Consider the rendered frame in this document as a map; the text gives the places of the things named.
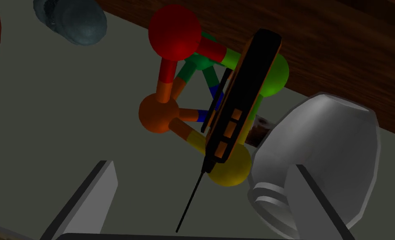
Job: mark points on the multicoloured ball and stick toy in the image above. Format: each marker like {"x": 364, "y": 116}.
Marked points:
{"x": 180, "y": 100}

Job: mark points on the blue-grey lumpy object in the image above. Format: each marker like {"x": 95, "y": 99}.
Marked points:
{"x": 74, "y": 20}

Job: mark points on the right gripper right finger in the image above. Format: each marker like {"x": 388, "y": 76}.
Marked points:
{"x": 309, "y": 210}

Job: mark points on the brown small block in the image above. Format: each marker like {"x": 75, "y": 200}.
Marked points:
{"x": 259, "y": 131}

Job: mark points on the black and orange probe thermometer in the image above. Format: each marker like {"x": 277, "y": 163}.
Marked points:
{"x": 240, "y": 96}

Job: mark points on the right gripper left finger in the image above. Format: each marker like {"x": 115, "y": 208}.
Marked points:
{"x": 94, "y": 203}

